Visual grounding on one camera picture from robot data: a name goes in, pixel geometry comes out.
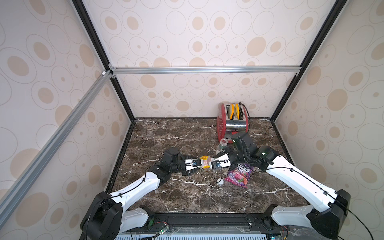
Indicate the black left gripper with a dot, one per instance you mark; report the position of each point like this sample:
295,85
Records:
186,173

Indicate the green label water bottle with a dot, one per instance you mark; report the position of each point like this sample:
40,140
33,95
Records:
222,145

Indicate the clear pink drink bottle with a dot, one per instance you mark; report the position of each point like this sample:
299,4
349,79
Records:
205,162

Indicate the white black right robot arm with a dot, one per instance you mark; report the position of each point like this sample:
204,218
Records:
327,209

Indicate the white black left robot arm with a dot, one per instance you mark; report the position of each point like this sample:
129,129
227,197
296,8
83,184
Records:
129,195

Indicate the purple candy bag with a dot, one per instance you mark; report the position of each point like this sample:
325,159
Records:
240,175

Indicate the red and steel toaster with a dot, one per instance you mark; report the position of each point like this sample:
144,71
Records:
226,128

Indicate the yellow toy toast slice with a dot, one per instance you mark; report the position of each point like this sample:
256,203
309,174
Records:
237,111
230,111

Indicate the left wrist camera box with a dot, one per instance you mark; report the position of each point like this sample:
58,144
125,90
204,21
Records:
192,164

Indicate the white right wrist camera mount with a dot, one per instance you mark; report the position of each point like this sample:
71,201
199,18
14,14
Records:
220,162

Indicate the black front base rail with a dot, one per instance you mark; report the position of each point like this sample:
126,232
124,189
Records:
267,222

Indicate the aluminium horizontal frame bar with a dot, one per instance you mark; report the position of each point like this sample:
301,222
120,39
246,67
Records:
205,70

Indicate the aluminium diagonal frame bar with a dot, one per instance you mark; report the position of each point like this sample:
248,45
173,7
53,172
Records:
21,187

